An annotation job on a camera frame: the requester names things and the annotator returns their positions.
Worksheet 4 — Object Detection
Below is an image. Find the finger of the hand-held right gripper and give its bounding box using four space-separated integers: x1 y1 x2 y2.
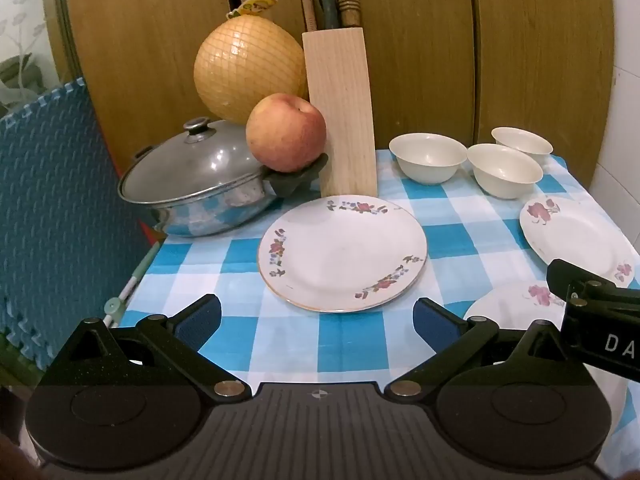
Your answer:
546 259 640 308

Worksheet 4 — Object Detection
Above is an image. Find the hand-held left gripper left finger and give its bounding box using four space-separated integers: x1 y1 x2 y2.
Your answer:
47 294 252 403

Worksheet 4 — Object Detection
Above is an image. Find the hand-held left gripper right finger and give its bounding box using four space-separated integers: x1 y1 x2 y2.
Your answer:
382 297 592 403

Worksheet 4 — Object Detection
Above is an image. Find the small floral white plate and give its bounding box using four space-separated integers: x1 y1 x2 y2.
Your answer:
462 280 569 333
519 196 637 286

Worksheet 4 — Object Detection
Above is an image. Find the large floral white plate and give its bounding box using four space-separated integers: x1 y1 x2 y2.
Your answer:
257 196 428 314

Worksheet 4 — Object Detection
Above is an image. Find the small white bowl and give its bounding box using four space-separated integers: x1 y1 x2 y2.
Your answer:
467 143 544 200
491 126 554 157

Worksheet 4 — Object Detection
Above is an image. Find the large white bowl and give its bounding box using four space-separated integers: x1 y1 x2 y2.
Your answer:
389 132 468 186

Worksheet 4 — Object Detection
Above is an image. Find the white rod with green clip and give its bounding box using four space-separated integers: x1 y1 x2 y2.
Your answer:
102 242 163 329

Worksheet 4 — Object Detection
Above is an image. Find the blue checkered tablecloth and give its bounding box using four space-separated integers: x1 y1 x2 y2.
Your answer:
107 149 640 461

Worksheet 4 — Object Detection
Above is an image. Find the steel cooking pot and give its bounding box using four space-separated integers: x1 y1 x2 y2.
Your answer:
118 146 329 238

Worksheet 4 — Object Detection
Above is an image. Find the steel pot lid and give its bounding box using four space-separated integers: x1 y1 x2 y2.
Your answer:
120 116 267 206

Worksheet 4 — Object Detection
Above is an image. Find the blue foam mat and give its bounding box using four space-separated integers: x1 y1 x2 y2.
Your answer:
0 77 153 367

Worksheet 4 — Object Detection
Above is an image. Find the red apple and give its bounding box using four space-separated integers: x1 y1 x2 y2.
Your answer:
245 93 327 173

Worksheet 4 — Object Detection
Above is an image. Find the wooden cabinet door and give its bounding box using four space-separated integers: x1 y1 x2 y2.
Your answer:
472 0 617 188
235 0 474 152
52 0 237 173

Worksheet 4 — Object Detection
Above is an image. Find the wooden knife block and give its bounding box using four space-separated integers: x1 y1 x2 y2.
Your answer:
301 27 378 198

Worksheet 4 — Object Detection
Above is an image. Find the yellow netted pomelo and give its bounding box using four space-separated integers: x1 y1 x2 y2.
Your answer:
193 16 308 123

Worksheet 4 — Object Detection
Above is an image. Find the yellow pomelo label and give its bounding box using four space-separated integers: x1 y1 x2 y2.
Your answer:
227 0 278 21

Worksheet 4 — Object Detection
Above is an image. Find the floral curtain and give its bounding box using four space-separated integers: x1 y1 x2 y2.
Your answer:
0 0 67 118

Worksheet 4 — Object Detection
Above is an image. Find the brown ribbed knife handle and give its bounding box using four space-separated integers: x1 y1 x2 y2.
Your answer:
335 0 362 29

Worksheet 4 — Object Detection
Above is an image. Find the light wooden knife handle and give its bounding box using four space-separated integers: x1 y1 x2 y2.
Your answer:
298 0 319 33

